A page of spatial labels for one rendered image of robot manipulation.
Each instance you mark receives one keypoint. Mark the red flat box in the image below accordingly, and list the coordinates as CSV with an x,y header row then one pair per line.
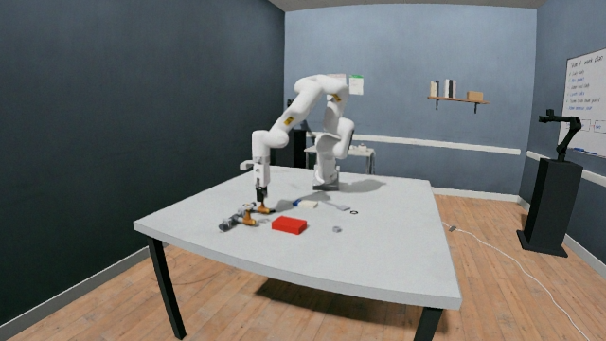
x,y
289,225

